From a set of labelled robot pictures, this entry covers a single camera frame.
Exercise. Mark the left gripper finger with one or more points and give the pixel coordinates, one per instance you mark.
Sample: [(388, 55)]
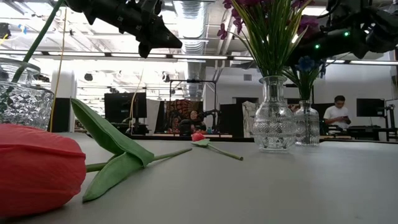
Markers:
[(145, 49), (164, 37)]

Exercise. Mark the blue artificial flower bunch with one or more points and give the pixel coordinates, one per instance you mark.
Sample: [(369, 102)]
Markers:
[(306, 63)]

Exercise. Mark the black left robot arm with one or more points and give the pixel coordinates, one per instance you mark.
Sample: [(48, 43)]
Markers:
[(76, 3)]

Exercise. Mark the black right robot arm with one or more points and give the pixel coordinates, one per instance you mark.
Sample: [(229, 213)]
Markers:
[(373, 31)]

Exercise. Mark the narrow-neck ribbed glass vase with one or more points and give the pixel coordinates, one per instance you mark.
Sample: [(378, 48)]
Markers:
[(306, 124)]

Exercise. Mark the tall wide-mouth glass vase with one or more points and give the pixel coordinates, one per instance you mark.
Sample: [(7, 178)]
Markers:
[(273, 124)]

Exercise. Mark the diamond-cut glass vase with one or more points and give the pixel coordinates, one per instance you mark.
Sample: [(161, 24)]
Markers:
[(28, 105)]

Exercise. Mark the long ceiling light strip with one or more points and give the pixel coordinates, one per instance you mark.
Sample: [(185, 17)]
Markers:
[(202, 57)]

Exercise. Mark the large black monitor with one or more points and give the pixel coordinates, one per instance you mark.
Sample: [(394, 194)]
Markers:
[(124, 107)]

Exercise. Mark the red patterned tapestry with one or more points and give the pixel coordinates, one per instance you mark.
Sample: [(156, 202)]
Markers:
[(183, 105)]

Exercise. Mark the person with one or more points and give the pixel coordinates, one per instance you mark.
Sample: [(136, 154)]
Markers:
[(193, 119), (337, 113)]

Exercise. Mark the white hanging cloth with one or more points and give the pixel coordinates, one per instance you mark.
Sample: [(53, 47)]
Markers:
[(249, 116)]

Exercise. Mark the small black monitor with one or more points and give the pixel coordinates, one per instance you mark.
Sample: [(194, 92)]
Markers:
[(370, 107)]

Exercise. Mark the dark office desk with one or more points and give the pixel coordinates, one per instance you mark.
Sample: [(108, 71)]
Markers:
[(360, 130)]

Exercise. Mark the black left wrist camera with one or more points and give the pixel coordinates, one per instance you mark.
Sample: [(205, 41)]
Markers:
[(149, 6)]

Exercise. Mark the silver ribbed ceiling duct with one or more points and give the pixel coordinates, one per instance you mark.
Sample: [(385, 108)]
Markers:
[(192, 37)]

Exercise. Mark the black metal stand frame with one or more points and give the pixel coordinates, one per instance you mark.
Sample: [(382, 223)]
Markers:
[(192, 81)]

